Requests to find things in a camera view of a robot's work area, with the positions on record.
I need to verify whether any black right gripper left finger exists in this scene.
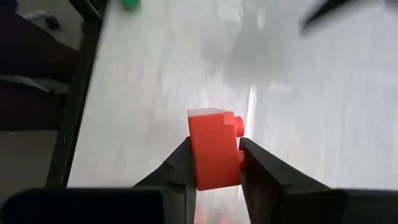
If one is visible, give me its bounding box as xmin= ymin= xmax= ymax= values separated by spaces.
xmin=132 ymin=136 xmax=198 ymax=224

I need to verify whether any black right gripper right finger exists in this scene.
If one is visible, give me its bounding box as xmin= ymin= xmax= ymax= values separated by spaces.
xmin=238 ymin=137 xmax=346 ymax=224

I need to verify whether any large red toy brick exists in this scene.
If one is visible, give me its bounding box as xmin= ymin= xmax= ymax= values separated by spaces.
xmin=187 ymin=106 xmax=247 ymax=192

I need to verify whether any large green toy brick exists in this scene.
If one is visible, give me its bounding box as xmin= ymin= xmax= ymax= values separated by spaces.
xmin=122 ymin=0 xmax=143 ymax=12

